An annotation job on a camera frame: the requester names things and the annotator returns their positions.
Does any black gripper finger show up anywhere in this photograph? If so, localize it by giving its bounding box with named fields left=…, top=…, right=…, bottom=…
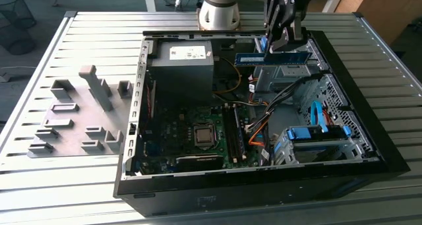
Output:
left=276, top=11, right=314, bottom=52
left=264, top=0, right=297, bottom=54

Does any black RAM slot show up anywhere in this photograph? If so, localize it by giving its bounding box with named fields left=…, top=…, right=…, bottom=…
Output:
left=223, top=103, right=240, bottom=162

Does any grey metal drive cage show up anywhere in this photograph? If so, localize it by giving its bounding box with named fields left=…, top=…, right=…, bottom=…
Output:
left=253, top=37, right=329, bottom=94

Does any brown wooden cabinet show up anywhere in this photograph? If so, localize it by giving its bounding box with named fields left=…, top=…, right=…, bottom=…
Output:
left=334, top=0, right=422, bottom=46

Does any grey power supply unit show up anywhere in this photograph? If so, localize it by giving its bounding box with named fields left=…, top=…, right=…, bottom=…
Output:
left=149, top=40, right=215, bottom=103

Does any wooden desk with white legs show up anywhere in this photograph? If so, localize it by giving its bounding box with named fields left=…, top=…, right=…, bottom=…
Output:
left=0, top=0, right=352, bottom=13

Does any hard disk in blue carrier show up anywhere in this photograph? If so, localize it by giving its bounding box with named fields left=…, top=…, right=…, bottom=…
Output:
left=286, top=126, right=353, bottom=144

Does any grey metal disk bay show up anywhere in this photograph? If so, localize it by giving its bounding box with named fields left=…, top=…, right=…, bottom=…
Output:
left=272, top=126, right=377, bottom=165

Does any silver CPU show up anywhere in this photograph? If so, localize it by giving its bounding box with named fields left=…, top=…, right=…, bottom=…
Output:
left=194, top=128, right=214, bottom=144

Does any green motherboard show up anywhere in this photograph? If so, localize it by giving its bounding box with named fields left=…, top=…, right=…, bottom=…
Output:
left=141, top=103, right=265, bottom=174

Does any black graphics card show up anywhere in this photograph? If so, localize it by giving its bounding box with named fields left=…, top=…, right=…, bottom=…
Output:
left=175, top=153, right=225, bottom=173

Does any black PC case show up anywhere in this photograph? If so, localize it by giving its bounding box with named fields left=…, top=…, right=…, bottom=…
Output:
left=113, top=30, right=412, bottom=217

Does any grey parts rack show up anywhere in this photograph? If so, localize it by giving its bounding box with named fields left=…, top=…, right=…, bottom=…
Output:
left=27, top=64, right=135, bottom=159

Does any yellow wire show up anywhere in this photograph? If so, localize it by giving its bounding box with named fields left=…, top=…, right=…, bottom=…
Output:
left=213, top=56, right=245, bottom=95

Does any blue flat data cable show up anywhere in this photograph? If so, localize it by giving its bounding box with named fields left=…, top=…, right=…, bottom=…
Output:
left=310, top=100, right=329, bottom=133

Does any orange wire bundle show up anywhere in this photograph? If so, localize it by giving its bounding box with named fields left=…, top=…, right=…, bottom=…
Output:
left=248, top=130, right=268, bottom=148

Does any red and black twisted wire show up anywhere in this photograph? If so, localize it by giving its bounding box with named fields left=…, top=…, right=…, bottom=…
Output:
left=146, top=83, right=157, bottom=117

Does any black wire waste basket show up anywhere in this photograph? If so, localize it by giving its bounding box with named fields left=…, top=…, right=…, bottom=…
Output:
left=0, top=0, right=38, bottom=55

